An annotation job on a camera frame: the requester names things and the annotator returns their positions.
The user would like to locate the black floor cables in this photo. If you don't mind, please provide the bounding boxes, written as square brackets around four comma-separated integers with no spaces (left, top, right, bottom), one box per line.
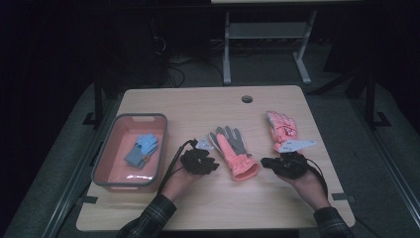
[152,33,226,88]

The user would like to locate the black metal stand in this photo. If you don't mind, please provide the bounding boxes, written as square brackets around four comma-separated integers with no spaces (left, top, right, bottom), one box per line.
[363,65,392,128]
[82,65,104,126]

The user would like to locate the person's right hand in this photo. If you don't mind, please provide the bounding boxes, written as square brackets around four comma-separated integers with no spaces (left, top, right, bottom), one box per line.
[277,168,332,212]

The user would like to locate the pink glove with grey palm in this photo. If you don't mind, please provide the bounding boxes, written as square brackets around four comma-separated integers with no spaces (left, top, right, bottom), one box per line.
[208,125,261,182]

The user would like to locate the grey tape strip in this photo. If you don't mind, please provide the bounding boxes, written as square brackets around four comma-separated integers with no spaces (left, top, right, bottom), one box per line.
[331,192,357,203]
[77,195,99,205]

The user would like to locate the pink glove with white pattern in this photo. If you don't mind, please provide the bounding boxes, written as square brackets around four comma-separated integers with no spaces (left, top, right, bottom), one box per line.
[265,110,300,155]

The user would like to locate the person's left hand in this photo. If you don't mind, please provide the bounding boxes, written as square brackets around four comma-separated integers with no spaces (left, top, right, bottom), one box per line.
[161,159,203,203]

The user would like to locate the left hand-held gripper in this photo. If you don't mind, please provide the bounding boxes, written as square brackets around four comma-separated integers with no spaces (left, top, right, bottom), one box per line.
[179,138,221,177]

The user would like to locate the blue knit glove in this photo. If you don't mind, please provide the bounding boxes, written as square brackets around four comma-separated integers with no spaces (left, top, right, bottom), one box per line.
[123,145,151,171]
[133,133,160,157]

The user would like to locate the pink bin with grey rim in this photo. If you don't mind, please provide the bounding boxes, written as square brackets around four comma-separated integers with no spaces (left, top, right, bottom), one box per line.
[91,112,168,193]

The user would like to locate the white metal stand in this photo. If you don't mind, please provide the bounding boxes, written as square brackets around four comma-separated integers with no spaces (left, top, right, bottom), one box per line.
[222,9,318,86]

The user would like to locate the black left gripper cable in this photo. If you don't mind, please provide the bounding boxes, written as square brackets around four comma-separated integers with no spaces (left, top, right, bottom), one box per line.
[157,138,198,194]

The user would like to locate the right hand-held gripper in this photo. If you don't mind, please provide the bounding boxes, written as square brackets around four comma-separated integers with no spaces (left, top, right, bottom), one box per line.
[261,139,317,181]

